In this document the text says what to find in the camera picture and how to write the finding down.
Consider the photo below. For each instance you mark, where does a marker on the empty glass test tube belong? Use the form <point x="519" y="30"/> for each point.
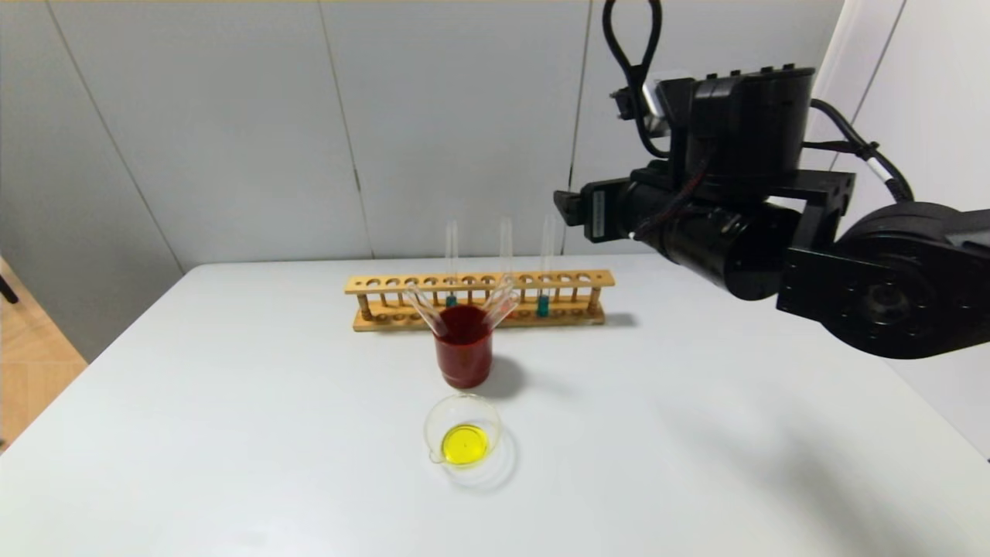
<point x="501" y="303"/>

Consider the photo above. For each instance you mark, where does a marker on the blue pigment glass test tube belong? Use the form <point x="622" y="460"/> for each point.
<point x="450" y="255"/>
<point x="543" y="306"/>

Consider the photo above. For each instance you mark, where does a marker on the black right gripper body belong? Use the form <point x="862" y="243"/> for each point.
<point x="599" y="211"/>

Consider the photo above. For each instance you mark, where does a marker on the clear glass beaker dish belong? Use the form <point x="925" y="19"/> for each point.
<point x="464" y="445"/>

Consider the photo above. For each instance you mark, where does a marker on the black floor object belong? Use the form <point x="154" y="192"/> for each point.
<point x="6" y="288"/>

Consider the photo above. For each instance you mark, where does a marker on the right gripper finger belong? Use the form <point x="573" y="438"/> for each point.
<point x="568" y="209"/>

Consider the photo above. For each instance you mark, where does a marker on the wooden test tube rack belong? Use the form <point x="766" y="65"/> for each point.
<point x="387" y="283"/>

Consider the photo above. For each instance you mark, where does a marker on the yellow pigment glass test tube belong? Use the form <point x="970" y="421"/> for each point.
<point x="425" y="308"/>

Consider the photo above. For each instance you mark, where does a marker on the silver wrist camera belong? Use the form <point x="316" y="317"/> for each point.
<point x="656" y="97"/>

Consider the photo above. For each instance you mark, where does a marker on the red plastic cup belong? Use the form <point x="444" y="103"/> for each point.
<point x="462" y="363"/>

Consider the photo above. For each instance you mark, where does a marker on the red pigment glass test tube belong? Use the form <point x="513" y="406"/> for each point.
<point x="505" y="247"/>

